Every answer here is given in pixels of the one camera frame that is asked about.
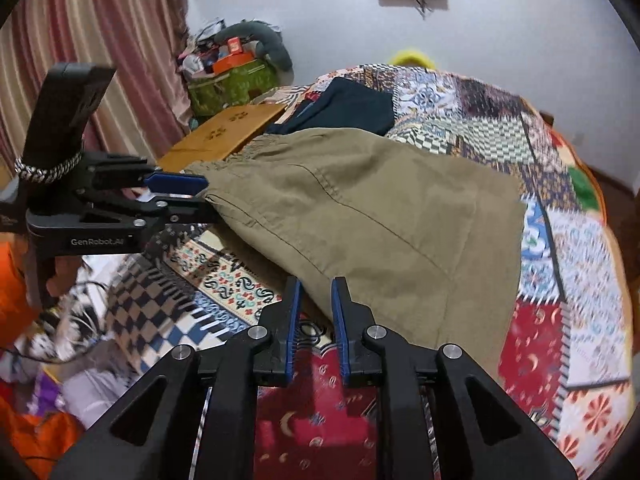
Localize pile of mixed clothes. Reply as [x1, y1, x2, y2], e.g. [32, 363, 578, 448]
[177, 20, 228, 81]

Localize dark navy cloth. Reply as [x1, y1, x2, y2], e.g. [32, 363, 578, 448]
[282, 77, 396, 137]

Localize braided wrist strap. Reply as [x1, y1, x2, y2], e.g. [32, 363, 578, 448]
[14, 151, 84, 184]

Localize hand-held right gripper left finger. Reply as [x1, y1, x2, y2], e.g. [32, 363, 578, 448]
[50, 276, 303, 480]

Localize olive green pants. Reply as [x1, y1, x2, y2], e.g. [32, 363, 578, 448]
[187, 127, 528, 376]

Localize orange cloth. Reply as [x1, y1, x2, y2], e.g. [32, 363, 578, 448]
[0, 242, 86, 480]

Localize green patterned bag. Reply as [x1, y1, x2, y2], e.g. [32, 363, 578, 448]
[187, 60, 278, 118]

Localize striped pink curtain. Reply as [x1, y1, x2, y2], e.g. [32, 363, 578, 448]
[0, 0, 193, 176]

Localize orange box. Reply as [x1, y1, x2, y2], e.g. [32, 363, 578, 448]
[212, 52, 257, 76]

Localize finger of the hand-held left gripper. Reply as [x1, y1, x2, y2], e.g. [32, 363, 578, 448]
[85, 152, 209, 202]
[79, 198, 222, 235]

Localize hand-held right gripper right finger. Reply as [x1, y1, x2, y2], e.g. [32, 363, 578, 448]
[331, 276, 581, 480]

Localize small wooden table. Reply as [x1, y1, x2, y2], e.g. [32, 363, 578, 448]
[157, 104, 286, 173]

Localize grey curved cushion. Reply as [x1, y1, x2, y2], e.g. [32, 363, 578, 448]
[215, 20, 293, 72]

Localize yellow round object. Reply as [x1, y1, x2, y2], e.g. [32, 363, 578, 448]
[390, 49, 436, 68]

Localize colourful patchwork blanket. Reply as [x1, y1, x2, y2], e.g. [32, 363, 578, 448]
[45, 62, 633, 480]

